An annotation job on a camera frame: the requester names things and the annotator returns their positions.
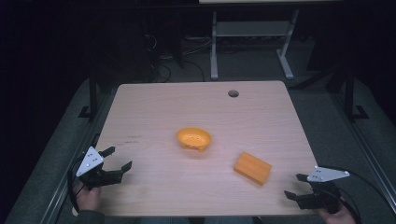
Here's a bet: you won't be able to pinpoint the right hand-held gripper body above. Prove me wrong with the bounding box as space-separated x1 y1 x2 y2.
295 165 350 215

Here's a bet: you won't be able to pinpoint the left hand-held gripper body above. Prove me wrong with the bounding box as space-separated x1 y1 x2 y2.
76 146 124 190

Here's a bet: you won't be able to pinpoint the orange rectangular block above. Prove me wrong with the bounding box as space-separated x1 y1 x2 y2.
233 151 273 187

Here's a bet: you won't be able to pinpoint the orange bowl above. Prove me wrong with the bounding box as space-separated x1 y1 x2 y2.
176 127 213 153

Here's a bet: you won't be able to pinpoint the person's right hand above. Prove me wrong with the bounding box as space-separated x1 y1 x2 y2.
317 198 358 224

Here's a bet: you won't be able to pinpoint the person's left hand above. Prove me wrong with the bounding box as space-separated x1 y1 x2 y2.
72 182 103 217

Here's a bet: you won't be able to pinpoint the black metal stand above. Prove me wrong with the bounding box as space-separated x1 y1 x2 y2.
78 65 100 121
343 65 370 121

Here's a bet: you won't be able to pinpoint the white metal stand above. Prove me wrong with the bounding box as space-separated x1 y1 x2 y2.
209 9 301 81

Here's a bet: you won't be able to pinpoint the aluminium rail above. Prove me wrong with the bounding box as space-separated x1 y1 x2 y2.
330 92 396 214
39 92 108 224

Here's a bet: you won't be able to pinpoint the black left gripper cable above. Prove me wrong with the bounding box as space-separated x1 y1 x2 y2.
67 157 84 215

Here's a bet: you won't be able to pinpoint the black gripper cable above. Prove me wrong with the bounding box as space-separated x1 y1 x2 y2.
67 157 84 215
318 165 394 224

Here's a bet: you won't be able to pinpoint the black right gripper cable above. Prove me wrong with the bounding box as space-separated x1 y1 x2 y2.
318 165 394 224

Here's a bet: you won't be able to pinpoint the black floor cables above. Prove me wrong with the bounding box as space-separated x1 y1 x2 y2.
146 32 207 83

